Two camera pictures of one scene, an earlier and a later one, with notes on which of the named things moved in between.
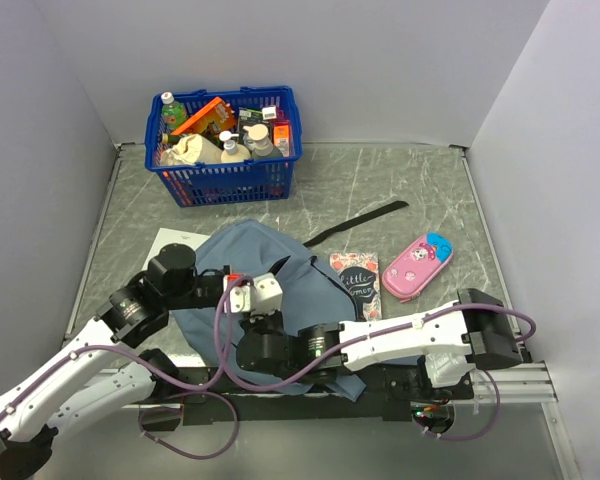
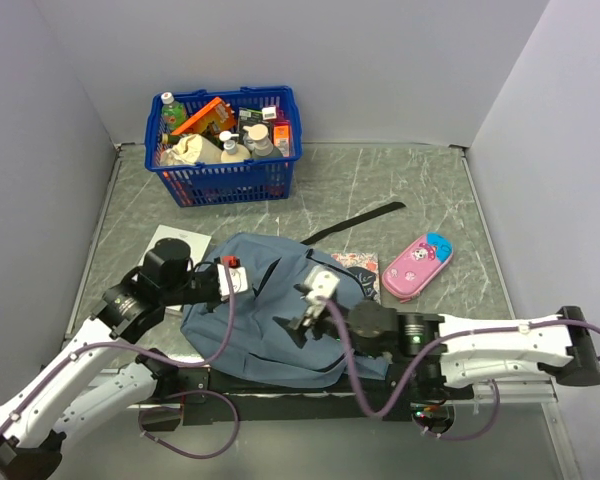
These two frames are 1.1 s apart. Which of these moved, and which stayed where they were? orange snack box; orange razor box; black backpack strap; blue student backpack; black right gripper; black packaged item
Moved: black right gripper; blue student backpack
Stayed: orange razor box; orange snack box; black backpack strap; black packaged item
